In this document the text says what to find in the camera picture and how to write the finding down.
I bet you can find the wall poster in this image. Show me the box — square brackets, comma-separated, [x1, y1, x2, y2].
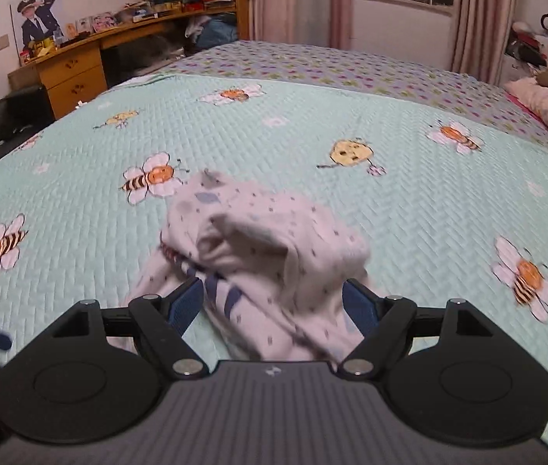
[10, 0, 66, 55]

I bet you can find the cluttered white cabinet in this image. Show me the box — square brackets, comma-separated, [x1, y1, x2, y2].
[499, 19, 548, 85]

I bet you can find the wooden desk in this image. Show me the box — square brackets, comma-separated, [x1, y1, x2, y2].
[8, 7, 240, 119]

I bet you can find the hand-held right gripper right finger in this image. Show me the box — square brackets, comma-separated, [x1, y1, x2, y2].
[339, 278, 495, 379]

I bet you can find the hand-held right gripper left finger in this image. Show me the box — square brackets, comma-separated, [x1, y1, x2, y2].
[51, 278, 209, 379]

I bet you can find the black chair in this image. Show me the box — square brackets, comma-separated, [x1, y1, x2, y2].
[0, 84, 56, 158]

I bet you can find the blue clothes pile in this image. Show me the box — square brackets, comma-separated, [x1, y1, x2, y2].
[185, 14, 239, 52]

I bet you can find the mint bee print quilt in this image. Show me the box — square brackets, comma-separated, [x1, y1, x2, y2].
[0, 75, 548, 449]

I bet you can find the white patterned long-sleeve shirt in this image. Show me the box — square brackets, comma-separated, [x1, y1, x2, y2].
[109, 169, 391, 364]

